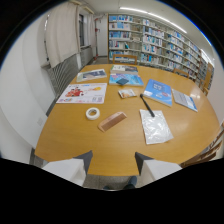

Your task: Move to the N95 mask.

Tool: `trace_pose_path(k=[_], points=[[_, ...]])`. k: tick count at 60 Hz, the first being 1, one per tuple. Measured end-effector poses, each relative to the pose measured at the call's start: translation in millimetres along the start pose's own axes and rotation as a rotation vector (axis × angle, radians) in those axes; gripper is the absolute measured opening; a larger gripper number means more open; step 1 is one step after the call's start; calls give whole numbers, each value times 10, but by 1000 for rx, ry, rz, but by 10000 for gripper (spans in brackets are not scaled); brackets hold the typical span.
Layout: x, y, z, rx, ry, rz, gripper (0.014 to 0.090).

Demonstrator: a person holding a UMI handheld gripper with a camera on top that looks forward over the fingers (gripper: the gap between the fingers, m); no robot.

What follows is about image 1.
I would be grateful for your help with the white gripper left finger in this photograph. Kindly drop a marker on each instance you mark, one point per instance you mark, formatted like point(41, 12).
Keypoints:
point(68, 168)

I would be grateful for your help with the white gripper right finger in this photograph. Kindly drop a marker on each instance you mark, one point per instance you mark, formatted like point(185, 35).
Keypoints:
point(156, 168)

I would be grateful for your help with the N95 mask in clear bag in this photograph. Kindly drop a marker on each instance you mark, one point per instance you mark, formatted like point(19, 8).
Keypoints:
point(155, 127)

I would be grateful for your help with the person's dark shoe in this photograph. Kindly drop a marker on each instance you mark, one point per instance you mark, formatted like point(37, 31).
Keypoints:
point(130, 182)

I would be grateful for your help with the white tape roll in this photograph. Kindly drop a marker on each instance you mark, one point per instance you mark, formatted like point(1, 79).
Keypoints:
point(92, 113)

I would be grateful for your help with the black pen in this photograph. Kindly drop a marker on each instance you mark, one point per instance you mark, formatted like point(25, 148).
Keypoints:
point(147, 105)

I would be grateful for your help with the wooden comb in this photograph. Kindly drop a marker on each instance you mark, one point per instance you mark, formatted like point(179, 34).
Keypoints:
point(112, 121)

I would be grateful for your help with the grey blue booklet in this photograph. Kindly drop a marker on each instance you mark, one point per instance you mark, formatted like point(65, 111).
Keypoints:
point(184, 99)

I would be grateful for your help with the blue book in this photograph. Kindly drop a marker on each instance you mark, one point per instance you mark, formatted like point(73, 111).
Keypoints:
point(158, 92)

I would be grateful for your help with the white poster with red print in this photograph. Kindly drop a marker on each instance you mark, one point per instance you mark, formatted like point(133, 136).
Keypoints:
point(82, 93)

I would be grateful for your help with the small snack packet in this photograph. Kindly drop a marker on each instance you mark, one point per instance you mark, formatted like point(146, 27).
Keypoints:
point(127, 93)

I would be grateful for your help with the light blue magazine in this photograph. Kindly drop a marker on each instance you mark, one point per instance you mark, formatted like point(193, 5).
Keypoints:
point(130, 79)

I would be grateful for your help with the dark blue small pouch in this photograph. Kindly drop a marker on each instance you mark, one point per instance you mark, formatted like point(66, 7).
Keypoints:
point(122, 81)

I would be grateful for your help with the wooden chair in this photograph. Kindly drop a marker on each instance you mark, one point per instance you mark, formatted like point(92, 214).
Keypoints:
point(204, 87)
point(124, 59)
point(181, 72)

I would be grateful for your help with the grey radiator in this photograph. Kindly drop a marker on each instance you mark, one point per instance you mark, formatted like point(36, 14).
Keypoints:
point(65, 73)

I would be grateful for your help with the grey cover magazine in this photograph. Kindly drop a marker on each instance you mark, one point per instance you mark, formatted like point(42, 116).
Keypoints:
point(91, 75)

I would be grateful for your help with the dark cover book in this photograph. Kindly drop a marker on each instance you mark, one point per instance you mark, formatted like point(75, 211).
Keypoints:
point(124, 69)

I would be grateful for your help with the white bookshelf with books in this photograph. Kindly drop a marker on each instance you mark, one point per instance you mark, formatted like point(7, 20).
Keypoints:
point(156, 43)

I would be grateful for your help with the white curtain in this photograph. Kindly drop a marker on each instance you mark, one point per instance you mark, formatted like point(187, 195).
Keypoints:
point(63, 33)

